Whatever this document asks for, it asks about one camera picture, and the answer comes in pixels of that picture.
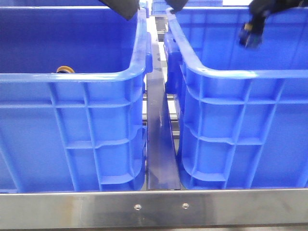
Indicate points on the right blue plastic crate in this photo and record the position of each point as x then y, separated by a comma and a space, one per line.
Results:
243, 112

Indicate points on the left blue plastic crate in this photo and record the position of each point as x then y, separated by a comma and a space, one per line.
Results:
76, 132

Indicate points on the blue plastic crate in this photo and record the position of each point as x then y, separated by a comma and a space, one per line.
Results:
243, 112
76, 132

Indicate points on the far left blue crate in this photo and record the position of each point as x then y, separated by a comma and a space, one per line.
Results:
13, 3

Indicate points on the red mushroom push button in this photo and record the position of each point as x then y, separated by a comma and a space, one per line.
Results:
250, 36

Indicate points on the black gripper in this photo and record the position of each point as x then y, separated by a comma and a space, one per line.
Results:
260, 8

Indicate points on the far right blue crate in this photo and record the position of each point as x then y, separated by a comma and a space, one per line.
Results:
159, 6

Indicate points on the yellow mushroom push button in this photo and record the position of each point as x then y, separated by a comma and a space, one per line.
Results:
65, 69

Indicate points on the steel front shelf rail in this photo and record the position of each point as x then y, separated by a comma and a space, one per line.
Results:
154, 209

